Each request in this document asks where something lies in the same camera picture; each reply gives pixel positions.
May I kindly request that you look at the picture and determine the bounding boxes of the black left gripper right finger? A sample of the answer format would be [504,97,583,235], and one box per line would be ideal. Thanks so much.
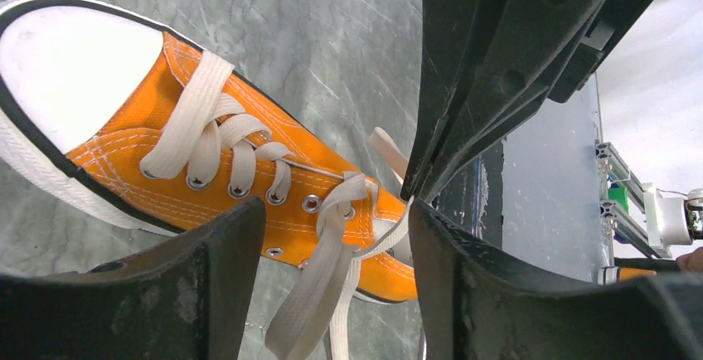
[409,202,702,359]

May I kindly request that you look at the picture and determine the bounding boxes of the white shoelace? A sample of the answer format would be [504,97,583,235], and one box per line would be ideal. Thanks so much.
[139,45,416,359]

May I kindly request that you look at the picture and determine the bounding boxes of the orange canvas sneaker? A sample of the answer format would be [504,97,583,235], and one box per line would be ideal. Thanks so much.
[0,0,419,304]

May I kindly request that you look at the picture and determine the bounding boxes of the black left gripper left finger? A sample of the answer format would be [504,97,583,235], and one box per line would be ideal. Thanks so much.
[1,198,265,359]

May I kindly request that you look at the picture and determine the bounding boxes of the aluminium frame rail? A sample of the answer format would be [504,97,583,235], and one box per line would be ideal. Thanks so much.
[594,141,671,259]

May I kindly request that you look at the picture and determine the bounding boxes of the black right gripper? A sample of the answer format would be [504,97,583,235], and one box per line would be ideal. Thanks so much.
[401,0,653,201]

